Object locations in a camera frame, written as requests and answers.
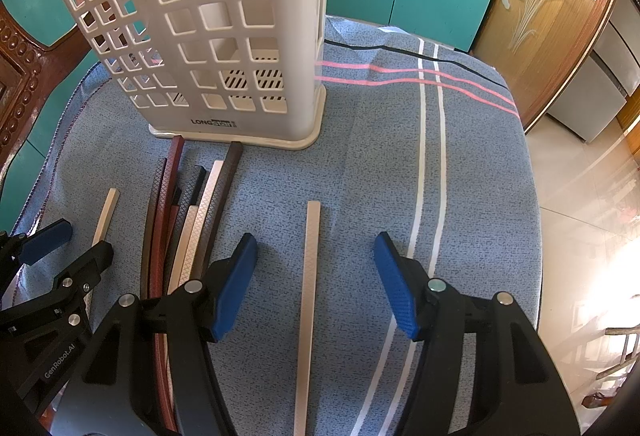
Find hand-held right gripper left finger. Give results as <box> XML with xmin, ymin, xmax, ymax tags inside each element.
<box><xmin>50</xmin><ymin>232</ymin><xmax>259</xmax><ymax>436</ymax></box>

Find dark brown chopstick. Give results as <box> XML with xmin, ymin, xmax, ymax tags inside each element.
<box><xmin>140</xmin><ymin>157</ymin><xmax>168</xmax><ymax>299</ymax></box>
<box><xmin>197</xmin><ymin>141</ymin><xmax>244</xmax><ymax>279</ymax></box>

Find blue striped cloth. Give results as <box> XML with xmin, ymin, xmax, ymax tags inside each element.
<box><xmin>10</xmin><ymin>14</ymin><xmax>543</xmax><ymax>436</ymax></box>

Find grey white cabinet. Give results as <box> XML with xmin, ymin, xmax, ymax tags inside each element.
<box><xmin>546</xmin><ymin>0</ymin><xmax>640</xmax><ymax>144</ymax></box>

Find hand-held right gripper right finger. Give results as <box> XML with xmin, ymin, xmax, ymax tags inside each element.
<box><xmin>374</xmin><ymin>231</ymin><xmax>582</xmax><ymax>436</ymax></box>

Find white plastic utensil holder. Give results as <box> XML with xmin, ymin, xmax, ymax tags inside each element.
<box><xmin>46</xmin><ymin>0</ymin><xmax>335</xmax><ymax>152</ymax></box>

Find wooden door with etched glass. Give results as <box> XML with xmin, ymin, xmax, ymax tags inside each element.
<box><xmin>470</xmin><ymin>0</ymin><xmax>623</xmax><ymax>132</ymax></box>

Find carved wooden chair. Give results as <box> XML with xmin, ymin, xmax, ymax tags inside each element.
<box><xmin>0</xmin><ymin>0</ymin><xmax>151</xmax><ymax>177</ymax></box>

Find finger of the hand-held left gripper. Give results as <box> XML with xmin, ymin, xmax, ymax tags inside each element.
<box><xmin>0</xmin><ymin>219</ymin><xmax>74</xmax><ymax>267</ymax></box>
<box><xmin>0</xmin><ymin>240</ymin><xmax>115</xmax><ymax>329</ymax></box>

